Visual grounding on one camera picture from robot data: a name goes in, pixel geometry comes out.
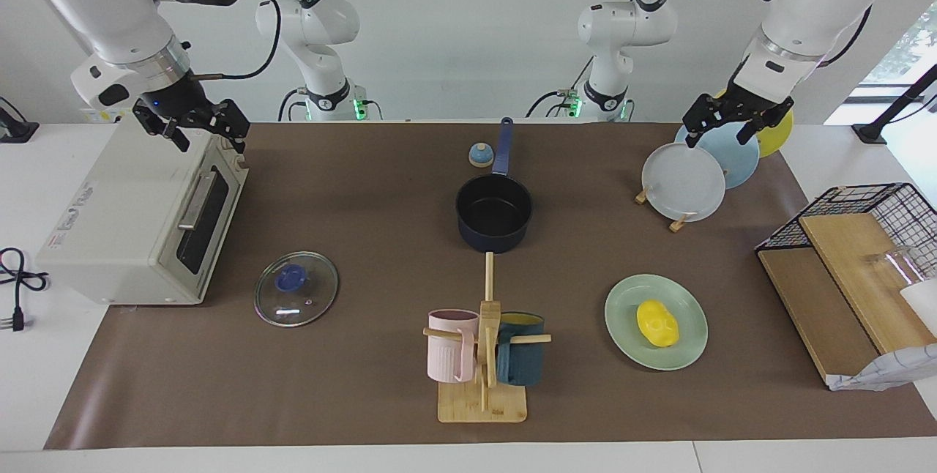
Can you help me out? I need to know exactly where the black power cable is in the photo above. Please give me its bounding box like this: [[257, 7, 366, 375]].
[[0, 247, 50, 332]]

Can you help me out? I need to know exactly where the brown table mat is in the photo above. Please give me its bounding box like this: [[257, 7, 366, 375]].
[[44, 122, 937, 450]]

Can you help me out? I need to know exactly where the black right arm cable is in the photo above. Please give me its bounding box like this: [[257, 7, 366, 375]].
[[194, 0, 283, 83]]

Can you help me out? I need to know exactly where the white cup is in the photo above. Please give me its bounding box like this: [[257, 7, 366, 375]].
[[900, 279, 937, 335]]

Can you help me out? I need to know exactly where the beige toaster oven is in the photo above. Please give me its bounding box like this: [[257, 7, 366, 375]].
[[35, 116, 250, 305]]

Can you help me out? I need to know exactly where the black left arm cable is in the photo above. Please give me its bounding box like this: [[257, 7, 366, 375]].
[[816, 4, 873, 68]]

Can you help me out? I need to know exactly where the dark teal mug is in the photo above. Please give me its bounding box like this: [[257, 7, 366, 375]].
[[496, 312, 545, 387]]

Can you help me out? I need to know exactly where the pale green plate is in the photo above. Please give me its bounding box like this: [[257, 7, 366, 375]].
[[605, 274, 709, 371]]

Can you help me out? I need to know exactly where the clear glass cup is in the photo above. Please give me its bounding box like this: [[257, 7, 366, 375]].
[[867, 246, 925, 291]]

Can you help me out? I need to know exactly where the black table clamp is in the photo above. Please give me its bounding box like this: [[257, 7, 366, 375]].
[[0, 96, 39, 144]]

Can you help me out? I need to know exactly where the pink ribbed mug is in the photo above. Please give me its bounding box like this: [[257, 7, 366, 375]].
[[427, 310, 480, 384]]

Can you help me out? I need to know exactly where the wooden mug tree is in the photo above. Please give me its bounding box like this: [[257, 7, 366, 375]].
[[422, 252, 552, 424]]

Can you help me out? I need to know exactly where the yellow plate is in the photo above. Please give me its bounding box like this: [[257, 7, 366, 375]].
[[714, 89, 794, 158]]

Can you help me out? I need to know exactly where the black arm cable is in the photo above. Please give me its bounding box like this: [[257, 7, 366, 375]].
[[194, 0, 283, 83], [816, 4, 873, 68]]

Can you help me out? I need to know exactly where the light blue plate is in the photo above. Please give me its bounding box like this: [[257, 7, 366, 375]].
[[673, 124, 761, 190]]

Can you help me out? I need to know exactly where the wooden plate rack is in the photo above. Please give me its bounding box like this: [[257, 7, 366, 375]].
[[635, 187, 693, 232]]

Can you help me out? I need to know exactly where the grey white plate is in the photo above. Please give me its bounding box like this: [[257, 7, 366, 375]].
[[642, 143, 727, 223]]

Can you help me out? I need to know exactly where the glass lid blue knob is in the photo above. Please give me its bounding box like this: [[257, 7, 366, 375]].
[[254, 251, 340, 328]]

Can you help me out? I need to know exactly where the black wire basket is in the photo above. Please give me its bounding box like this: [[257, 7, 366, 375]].
[[755, 182, 937, 283]]

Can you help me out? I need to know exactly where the dark blue saucepan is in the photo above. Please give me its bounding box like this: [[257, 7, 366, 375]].
[[455, 118, 534, 254]]

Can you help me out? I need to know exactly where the black left base cable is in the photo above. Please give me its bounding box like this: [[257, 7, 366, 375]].
[[527, 57, 595, 119]]

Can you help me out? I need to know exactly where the black clamp stand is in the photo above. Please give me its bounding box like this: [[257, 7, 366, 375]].
[[851, 63, 937, 144]]

